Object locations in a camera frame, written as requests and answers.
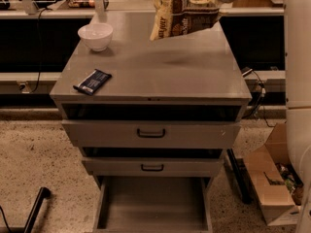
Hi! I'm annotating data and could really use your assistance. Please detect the brown chip bag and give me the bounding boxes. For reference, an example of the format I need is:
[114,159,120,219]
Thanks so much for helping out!
[150,0,220,41]

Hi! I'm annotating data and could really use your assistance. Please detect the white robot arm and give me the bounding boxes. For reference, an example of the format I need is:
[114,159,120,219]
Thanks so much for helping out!
[218,0,311,233]

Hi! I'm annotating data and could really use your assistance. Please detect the grey drawer cabinet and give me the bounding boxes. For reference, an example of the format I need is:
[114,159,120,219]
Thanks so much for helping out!
[50,11,253,189]

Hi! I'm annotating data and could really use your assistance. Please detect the grey top drawer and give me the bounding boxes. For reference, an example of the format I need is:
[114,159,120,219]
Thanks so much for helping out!
[62,119,240,149]

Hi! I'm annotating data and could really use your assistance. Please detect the grey drawer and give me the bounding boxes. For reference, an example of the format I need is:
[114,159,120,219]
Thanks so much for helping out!
[91,177,213,233]
[62,119,240,149]
[82,157,223,177]

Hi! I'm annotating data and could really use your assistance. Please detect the grey middle drawer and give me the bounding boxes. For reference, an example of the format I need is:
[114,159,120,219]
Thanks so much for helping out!
[82,157,223,177]

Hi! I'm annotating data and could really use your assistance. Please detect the grey bottom drawer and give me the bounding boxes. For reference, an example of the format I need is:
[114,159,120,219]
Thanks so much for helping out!
[91,177,213,233]

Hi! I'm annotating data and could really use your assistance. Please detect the white bowl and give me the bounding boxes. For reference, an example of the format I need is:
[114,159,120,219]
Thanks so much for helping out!
[78,23,114,51]

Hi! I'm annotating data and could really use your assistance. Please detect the dark blue snack bar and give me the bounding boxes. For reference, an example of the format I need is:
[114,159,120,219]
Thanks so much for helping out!
[73,69,112,95]

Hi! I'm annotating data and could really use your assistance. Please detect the black metal leg right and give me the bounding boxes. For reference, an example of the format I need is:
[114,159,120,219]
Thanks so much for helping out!
[226,149,252,204]

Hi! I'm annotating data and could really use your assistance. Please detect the black metal leg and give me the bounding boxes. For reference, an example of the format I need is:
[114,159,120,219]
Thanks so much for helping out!
[0,187,52,233]
[226,149,252,204]

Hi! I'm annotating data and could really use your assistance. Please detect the cardboard box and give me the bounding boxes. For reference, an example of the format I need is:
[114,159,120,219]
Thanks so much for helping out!
[244,123,300,226]

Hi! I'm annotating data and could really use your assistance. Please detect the black metal leg left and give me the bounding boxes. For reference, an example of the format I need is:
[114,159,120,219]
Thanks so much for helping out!
[0,187,52,233]

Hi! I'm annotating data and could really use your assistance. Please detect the black cables at right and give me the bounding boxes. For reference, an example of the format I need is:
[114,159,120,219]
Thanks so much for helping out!
[240,67,276,128]

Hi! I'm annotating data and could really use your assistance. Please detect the black top drawer handle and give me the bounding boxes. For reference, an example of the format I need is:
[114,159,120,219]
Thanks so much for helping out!
[136,128,166,138]

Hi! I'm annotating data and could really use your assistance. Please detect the black drawer handle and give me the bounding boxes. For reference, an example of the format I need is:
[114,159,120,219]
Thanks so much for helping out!
[140,164,164,172]
[136,128,166,138]

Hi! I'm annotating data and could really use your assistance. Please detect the black hanging cable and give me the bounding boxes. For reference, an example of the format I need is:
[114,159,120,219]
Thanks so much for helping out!
[29,7,50,94]

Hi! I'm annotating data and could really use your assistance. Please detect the black middle drawer handle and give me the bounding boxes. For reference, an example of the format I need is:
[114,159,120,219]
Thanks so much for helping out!
[140,164,164,172]

